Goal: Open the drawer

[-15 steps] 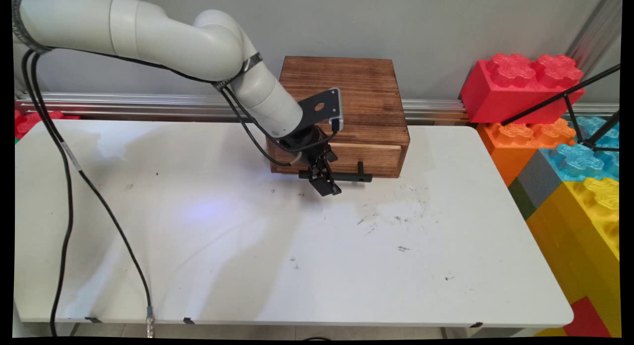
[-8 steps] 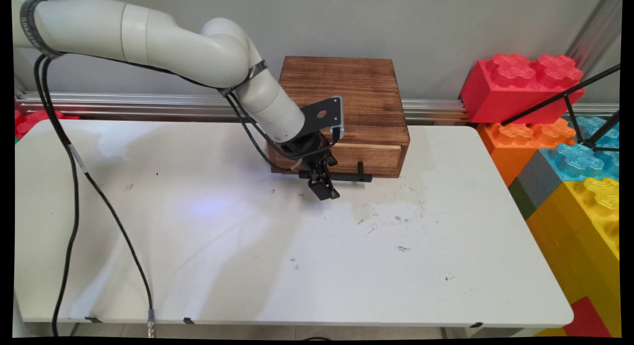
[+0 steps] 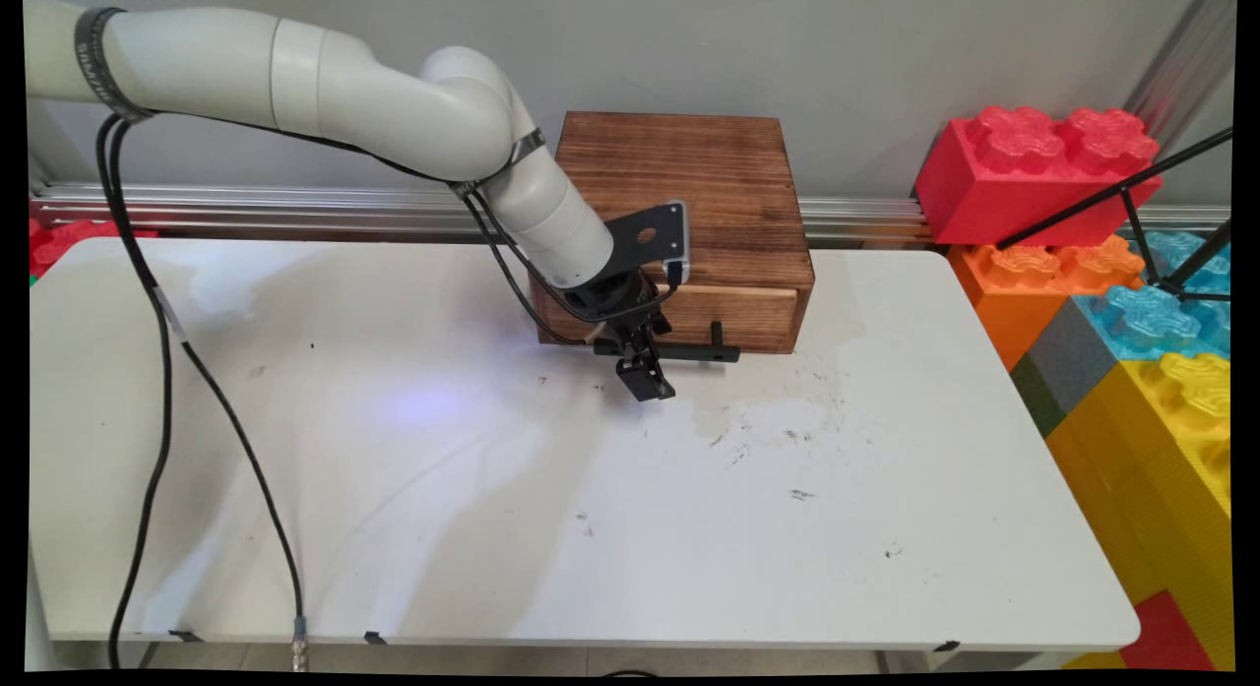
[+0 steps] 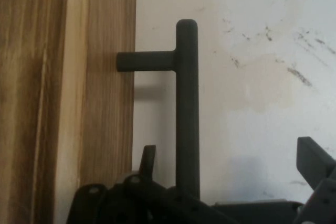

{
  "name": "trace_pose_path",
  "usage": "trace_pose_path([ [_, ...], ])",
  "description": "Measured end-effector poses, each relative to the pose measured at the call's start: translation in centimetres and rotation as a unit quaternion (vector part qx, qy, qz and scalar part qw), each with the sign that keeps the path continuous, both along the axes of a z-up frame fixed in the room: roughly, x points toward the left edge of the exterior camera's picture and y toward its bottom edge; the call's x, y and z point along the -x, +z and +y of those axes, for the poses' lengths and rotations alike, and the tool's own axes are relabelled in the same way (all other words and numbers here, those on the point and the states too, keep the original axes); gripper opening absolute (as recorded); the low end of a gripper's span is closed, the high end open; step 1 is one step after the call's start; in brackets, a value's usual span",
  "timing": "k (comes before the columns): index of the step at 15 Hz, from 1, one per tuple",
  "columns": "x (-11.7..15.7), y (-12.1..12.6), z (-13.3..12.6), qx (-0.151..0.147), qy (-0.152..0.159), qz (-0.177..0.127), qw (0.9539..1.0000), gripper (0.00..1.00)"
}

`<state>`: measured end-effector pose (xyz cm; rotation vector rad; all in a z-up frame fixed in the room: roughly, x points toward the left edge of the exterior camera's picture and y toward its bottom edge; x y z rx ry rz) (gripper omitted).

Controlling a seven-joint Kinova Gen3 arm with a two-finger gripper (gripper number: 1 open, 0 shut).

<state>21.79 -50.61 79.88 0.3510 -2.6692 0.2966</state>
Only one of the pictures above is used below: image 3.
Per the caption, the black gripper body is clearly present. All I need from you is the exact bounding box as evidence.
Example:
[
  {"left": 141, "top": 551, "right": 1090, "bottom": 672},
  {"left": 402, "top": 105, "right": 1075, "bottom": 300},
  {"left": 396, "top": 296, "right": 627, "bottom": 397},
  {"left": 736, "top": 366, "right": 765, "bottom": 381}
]
[{"left": 566, "top": 268, "right": 672, "bottom": 341}]

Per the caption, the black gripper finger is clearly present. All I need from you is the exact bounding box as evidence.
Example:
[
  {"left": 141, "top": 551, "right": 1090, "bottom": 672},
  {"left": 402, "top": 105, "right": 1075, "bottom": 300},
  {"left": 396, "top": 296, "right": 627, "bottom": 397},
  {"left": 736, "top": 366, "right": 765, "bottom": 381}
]
[
  {"left": 596, "top": 337, "right": 662, "bottom": 404},
  {"left": 630, "top": 317, "right": 680, "bottom": 398}
]

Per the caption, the wooden drawer with black handle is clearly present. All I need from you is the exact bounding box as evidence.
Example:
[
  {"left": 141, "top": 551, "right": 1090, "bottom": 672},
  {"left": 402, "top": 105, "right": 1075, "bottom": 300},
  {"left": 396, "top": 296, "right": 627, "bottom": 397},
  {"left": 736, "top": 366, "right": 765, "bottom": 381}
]
[{"left": 536, "top": 281, "right": 802, "bottom": 364}]

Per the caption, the dark wooden drawer cabinet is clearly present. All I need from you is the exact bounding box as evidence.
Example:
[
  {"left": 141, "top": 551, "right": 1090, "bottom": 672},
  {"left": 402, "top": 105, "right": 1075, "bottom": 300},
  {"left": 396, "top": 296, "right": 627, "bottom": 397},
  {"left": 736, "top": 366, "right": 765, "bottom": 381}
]
[{"left": 529, "top": 111, "right": 816, "bottom": 355}]

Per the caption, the orange foam brick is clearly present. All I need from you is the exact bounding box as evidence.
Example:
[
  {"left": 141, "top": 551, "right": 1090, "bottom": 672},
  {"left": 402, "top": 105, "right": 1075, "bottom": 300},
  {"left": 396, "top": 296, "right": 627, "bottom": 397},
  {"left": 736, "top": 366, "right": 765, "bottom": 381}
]
[{"left": 947, "top": 235, "right": 1148, "bottom": 372}]

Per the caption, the dark green foam brick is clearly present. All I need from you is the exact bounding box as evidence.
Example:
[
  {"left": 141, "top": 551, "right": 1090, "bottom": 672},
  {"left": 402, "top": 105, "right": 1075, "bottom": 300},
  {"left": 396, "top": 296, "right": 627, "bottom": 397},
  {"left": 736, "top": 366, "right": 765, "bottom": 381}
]
[{"left": 1009, "top": 351, "right": 1069, "bottom": 439}]

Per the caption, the grey foam brick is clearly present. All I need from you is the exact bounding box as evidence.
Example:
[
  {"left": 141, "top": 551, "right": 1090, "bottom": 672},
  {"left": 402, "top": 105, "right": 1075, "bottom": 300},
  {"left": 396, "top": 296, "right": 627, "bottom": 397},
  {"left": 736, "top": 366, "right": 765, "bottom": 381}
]
[{"left": 1027, "top": 297, "right": 1118, "bottom": 416}]

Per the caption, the big red foam brick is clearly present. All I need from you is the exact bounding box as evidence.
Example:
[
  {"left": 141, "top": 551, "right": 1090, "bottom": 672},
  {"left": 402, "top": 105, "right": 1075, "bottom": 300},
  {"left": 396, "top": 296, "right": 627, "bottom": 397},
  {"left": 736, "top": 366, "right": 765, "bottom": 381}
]
[{"left": 913, "top": 105, "right": 1163, "bottom": 249}]

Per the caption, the light blue foam brick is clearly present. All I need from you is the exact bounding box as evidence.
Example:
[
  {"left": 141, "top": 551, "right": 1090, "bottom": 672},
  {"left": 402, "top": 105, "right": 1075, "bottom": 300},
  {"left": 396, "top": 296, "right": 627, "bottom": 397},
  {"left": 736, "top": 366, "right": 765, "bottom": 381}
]
[
  {"left": 1127, "top": 230, "right": 1231, "bottom": 298},
  {"left": 1073, "top": 284, "right": 1231, "bottom": 362}
]

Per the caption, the black tripod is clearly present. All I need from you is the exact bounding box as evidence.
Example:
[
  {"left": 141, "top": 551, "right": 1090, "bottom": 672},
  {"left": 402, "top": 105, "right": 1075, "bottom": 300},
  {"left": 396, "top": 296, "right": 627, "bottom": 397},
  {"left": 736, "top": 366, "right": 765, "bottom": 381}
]
[{"left": 994, "top": 125, "right": 1233, "bottom": 303}]

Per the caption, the big yellow foam brick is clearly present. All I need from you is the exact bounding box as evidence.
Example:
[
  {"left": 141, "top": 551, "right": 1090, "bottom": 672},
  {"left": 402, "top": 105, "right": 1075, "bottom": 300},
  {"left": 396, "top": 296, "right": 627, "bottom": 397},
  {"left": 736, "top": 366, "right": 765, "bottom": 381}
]
[{"left": 1043, "top": 351, "right": 1236, "bottom": 672}]

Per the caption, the red foam brick behind table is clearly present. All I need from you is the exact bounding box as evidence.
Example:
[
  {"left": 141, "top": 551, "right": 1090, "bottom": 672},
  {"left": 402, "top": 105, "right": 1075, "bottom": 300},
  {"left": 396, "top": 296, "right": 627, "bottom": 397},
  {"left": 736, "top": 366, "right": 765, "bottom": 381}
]
[{"left": 30, "top": 218, "right": 158, "bottom": 279}]

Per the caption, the small red foam brick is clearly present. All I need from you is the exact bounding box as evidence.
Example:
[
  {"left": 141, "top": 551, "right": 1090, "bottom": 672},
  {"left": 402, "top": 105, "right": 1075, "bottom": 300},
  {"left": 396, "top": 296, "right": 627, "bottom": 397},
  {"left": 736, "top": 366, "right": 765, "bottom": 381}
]
[{"left": 1117, "top": 590, "right": 1217, "bottom": 672}]

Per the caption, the slanted aluminium profile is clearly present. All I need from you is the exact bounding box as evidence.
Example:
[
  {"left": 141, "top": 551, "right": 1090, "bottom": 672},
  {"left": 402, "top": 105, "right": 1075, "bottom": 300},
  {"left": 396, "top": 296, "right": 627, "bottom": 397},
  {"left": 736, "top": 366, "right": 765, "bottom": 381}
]
[{"left": 1122, "top": 0, "right": 1236, "bottom": 126}]

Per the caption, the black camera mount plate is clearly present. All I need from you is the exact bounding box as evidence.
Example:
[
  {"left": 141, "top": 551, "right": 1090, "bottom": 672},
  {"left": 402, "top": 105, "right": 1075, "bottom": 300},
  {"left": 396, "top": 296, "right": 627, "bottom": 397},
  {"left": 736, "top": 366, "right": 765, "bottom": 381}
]
[{"left": 598, "top": 202, "right": 687, "bottom": 285}]

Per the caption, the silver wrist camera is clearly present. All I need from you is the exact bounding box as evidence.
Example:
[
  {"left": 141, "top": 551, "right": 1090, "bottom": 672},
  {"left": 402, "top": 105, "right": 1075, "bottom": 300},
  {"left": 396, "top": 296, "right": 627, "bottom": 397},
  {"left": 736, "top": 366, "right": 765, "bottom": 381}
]
[{"left": 663, "top": 200, "right": 694, "bottom": 287}]

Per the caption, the dark cable strap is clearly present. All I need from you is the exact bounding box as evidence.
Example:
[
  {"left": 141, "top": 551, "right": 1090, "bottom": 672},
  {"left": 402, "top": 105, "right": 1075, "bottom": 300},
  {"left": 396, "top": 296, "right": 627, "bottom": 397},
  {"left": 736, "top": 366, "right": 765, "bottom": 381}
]
[
  {"left": 448, "top": 127, "right": 545, "bottom": 197},
  {"left": 74, "top": 7, "right": 157, "bottom": 124}
]

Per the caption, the horizontal aluminium rail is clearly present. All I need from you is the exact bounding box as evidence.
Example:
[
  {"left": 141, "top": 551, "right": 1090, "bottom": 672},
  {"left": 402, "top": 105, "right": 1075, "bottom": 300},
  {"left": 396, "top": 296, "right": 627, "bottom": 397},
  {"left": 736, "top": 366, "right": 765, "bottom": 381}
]
[{"left": 30, "top": 182, "right": 1231, "bottom": 246}]

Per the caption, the black cable with white label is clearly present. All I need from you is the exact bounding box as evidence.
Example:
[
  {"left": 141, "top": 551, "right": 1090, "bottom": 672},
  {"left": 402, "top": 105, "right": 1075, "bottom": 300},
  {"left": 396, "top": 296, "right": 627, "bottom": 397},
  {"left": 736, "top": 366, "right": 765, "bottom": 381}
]
[{"left": 95, "top": 113, "right": 682, "bottom": 672}]

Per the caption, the plain black cable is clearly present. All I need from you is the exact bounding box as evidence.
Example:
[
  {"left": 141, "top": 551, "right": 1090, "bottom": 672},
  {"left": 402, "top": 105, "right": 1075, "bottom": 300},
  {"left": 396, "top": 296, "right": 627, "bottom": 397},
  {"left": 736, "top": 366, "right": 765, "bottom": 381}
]
[{"left": 95, "top": 113, "right": 603, "bottom": 672}]

